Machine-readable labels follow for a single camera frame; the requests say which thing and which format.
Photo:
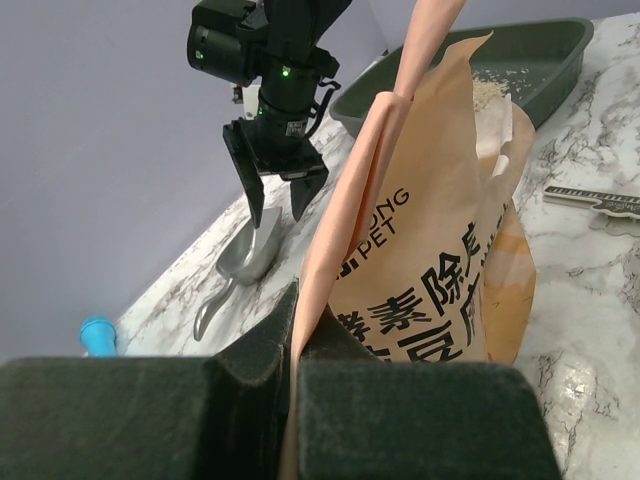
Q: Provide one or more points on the silver metal litter scoop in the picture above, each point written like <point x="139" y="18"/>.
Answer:
<point x="244" y="261"/>

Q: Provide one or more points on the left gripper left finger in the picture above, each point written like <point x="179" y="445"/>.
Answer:
<point x="218" y="417"/>

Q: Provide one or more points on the orange cat litter bag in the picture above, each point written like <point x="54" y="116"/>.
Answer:
<point x="420" y="251"/>

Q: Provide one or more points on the beige litter pile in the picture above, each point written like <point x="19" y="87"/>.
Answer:
<point x="492" y="87"/>

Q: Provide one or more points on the blue cylindrical handle tool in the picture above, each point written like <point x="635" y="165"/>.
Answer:
<point x="99" y="337"/>

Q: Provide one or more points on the dark green litter tray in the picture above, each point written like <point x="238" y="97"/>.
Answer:
<point x="538" y="62"/>

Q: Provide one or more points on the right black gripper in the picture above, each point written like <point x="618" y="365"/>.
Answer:
<point x="275" y="142"/>

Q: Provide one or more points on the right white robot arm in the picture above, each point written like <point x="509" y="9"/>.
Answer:
<point x="274" y="42"/>

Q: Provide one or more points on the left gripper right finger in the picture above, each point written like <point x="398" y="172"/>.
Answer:
<point x="357" y="417"/>

